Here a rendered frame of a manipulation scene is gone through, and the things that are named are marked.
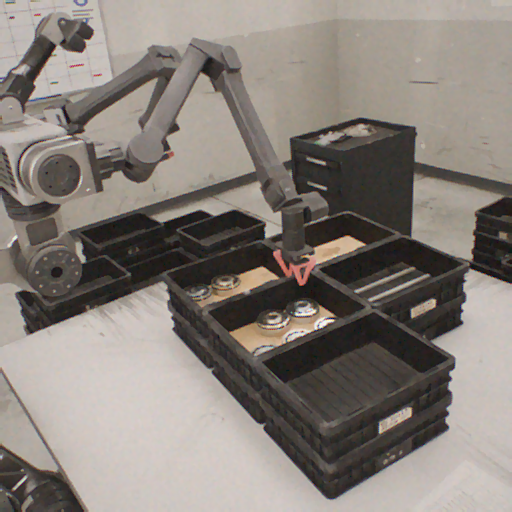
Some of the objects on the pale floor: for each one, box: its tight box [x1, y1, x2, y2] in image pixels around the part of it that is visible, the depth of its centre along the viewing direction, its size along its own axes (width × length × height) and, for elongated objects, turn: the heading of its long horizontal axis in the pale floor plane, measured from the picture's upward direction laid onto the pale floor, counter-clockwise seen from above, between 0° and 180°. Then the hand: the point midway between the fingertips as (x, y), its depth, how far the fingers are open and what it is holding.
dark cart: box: [290, 117, 417, 237], centre depth 358 cm, size 60×45×90 cm
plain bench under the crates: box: [0, 216, 512, 512], centre depth 197 cm, size 160×160×70 cm
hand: (295, 277), depth 152 cm, fingers open, 6 cm apart
